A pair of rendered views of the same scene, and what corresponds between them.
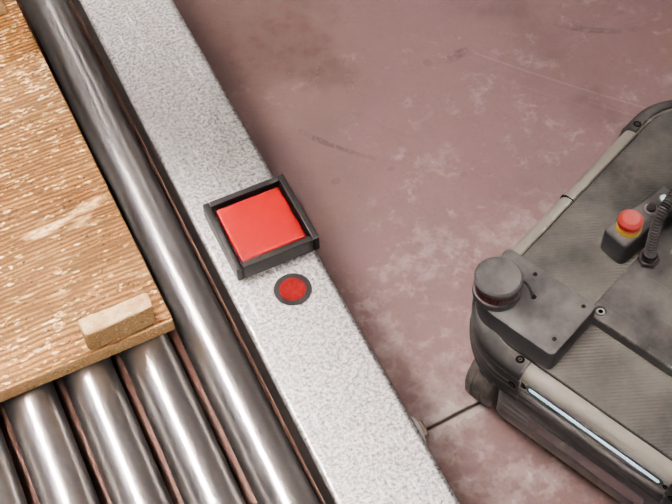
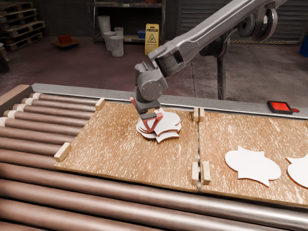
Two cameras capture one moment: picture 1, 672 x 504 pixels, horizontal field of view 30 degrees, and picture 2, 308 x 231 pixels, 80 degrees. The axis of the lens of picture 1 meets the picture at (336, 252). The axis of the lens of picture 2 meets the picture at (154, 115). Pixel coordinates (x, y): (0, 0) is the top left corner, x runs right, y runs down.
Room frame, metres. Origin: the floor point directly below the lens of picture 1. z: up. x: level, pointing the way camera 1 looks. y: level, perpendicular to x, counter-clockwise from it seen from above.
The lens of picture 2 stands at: (0.71, 0.91, 1.37)
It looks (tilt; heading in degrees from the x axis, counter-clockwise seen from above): 37 degrees down; 304
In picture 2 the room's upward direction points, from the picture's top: straight up
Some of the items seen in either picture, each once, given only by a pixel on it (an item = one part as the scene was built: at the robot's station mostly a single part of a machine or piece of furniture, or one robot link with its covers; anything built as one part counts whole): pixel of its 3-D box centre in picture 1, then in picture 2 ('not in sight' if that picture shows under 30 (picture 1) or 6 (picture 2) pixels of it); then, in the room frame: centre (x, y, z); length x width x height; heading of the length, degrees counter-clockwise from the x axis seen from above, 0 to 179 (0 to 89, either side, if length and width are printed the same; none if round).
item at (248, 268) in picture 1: (260, 226); (279, 107); (0.63, 0.06, 0.92); 0.08 x 0.08 x 0.02; 24
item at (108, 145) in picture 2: not in sight; (137, 135); (1.02, 0.55, 0.93); 0.41 x 0.35 x 0.02; 23
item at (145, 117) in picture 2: not in sight; (149, 118); (0.98, 0.53, 1.01); 0.07 x 0.07 x 0.09; 55
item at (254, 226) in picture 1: (261, 227); (279, 107); (0.63, 0.06, 0.92); 0.06 x 0.06 x 0.01; 24
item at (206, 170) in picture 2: not in sight; (206, 173); (0.76, 0.58, 0.95); 0.06 x 0.02 x 0.03; 115
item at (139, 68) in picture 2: not in sight; (145, 75); (1.00, 0.52, 1.15); 0.07 x 0.06 x 0.07; 137
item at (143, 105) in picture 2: not in sight; (145, 93); (1.01, 0.51, 1.09); 0.10 x 0.07 x 0.07; 145
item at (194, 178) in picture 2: not in sight; (194, 173); (0.79, 0.60, 0.95); 0.06 x 0.02 x 0.03; 113
